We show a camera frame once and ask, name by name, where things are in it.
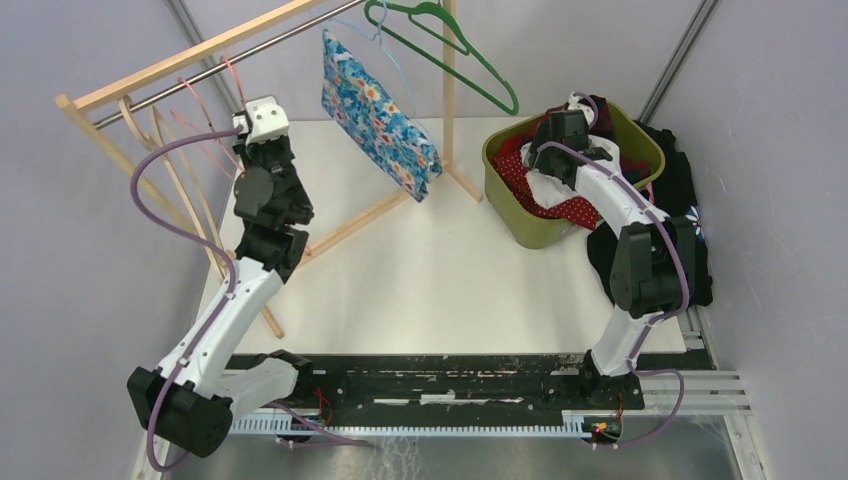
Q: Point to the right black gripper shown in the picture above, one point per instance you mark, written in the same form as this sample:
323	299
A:
541	162

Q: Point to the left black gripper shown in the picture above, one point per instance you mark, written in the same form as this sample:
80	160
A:
246	150

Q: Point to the white garment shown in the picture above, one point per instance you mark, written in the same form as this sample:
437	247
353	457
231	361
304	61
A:
548	191

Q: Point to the red polka dot garment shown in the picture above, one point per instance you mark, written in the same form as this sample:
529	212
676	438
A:
570	205

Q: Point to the green hanger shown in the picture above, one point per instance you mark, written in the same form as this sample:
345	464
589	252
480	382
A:
439	23

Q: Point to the wooden hanger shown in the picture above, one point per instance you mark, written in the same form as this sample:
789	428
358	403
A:
196	204

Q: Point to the pink hanger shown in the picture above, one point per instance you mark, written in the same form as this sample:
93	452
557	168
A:
188	126
236	79

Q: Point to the red plaid shirt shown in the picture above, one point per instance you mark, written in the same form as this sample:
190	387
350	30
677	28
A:
641	159

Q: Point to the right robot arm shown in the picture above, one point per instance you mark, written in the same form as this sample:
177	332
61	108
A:
654	261

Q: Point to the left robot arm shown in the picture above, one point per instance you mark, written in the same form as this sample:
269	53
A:
187	399

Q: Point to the green plastic basket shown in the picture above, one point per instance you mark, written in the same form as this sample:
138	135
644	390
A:
528	231

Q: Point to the blue floral garment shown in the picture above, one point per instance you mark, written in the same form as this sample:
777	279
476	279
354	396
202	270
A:
364	110

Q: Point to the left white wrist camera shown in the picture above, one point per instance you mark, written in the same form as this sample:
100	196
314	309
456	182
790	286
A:
263	119

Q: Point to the blue wire hanger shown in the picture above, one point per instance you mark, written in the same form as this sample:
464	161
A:
376	36

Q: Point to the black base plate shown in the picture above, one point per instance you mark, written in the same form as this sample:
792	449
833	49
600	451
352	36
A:
449	390

